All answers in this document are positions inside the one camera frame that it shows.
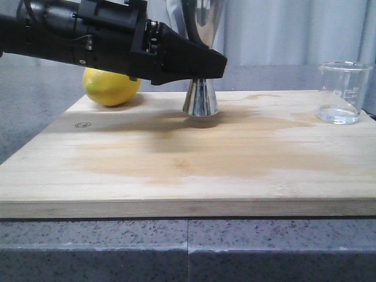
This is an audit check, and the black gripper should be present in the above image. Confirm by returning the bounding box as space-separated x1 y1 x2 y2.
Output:
75 1 227 85

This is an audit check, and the steel double jigger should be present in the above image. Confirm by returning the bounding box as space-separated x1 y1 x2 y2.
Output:
182 1 226 117

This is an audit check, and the glass beaker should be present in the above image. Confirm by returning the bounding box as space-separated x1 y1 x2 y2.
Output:
316 61 373 125

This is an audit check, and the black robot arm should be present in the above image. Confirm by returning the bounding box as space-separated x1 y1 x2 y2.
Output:
1 1 227 85

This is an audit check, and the yellow lemon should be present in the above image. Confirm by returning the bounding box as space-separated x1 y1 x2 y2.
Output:
82 68 141 106

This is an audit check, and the wooden cutting board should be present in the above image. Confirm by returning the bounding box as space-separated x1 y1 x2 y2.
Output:
1 90 375 219

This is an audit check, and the black cable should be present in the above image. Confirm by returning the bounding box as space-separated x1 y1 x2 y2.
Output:
180 0 209 49

